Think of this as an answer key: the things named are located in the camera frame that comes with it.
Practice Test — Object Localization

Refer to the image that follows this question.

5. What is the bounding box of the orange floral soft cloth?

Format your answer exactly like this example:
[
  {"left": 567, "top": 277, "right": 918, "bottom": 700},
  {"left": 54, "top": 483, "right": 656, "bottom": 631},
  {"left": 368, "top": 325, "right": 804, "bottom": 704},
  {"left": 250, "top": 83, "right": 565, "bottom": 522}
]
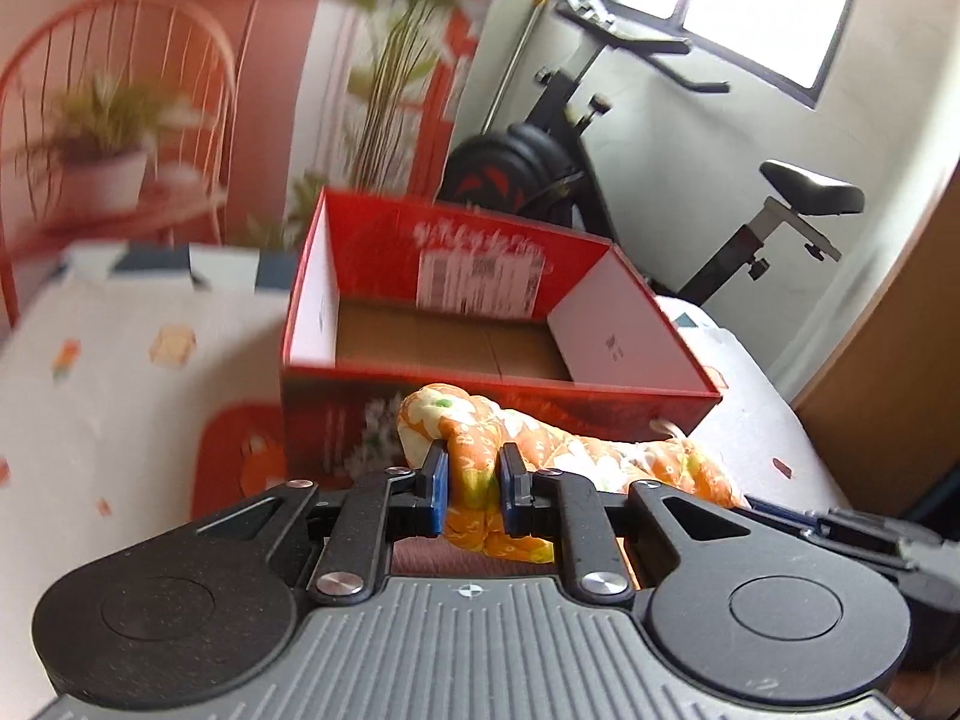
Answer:
[{"left": 397, "top": 383, "right": 747, "bottom": 564}]

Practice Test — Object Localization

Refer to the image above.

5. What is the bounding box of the wooden cabinet panel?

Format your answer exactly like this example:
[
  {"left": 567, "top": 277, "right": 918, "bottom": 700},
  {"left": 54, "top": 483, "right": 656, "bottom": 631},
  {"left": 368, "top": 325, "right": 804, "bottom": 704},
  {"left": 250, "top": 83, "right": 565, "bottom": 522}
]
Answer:
[{"left": 794, "top": 177, "right": 958, "bottom": 515}]

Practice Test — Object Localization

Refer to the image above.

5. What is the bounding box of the red cardboard box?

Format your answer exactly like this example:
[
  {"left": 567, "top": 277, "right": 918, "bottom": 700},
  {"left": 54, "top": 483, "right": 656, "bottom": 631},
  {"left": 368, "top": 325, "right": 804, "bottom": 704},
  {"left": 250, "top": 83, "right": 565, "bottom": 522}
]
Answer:
[{"left": 281, "top": 188, "right": 719, "bottom": 486}]

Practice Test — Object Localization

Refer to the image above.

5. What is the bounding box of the patterned white tablecloth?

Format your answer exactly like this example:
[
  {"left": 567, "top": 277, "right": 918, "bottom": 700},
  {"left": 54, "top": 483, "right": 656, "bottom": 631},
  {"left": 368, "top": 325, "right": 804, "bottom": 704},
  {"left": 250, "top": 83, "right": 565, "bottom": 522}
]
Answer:
[{"left": 0, "top": 241, "right": 850, "bottom": 720}]

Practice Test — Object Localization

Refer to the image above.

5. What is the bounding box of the black exercise bike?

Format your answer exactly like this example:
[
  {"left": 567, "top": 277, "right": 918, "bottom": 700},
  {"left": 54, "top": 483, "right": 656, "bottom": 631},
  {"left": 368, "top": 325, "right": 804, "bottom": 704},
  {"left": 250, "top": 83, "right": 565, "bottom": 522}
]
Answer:
[{"left": 434, "top": 0, "right": 868, "bottom": 309}]

